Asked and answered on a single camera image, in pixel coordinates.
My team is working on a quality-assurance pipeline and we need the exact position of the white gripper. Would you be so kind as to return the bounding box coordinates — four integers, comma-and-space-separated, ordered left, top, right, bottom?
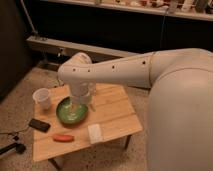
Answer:
69, 83, 96, 112

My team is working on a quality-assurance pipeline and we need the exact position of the black eraser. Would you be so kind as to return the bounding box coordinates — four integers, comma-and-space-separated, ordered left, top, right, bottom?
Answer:
29, 119, 51, 133

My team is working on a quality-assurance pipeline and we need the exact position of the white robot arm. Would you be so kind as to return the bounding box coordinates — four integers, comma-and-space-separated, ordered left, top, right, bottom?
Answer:
58, 48, 213, 171

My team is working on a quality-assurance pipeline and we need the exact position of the green bowl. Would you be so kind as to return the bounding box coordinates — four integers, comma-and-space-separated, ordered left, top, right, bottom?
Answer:
56, 97, 88, 125

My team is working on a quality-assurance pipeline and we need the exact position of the small wooden table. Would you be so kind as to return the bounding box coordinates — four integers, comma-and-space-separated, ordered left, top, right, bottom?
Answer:
33, 84, 143, 167

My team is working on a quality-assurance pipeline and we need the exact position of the orange carrot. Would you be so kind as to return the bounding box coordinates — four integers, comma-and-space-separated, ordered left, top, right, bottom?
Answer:
52, 134, 74, 142

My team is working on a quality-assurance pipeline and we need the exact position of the black floor stand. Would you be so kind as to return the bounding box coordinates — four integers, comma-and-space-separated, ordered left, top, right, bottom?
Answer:
0, 136, 26, 155

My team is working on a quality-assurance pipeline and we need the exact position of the long metal rail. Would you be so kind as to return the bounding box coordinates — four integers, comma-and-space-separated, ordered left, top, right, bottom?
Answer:
26, 36, 135, 62

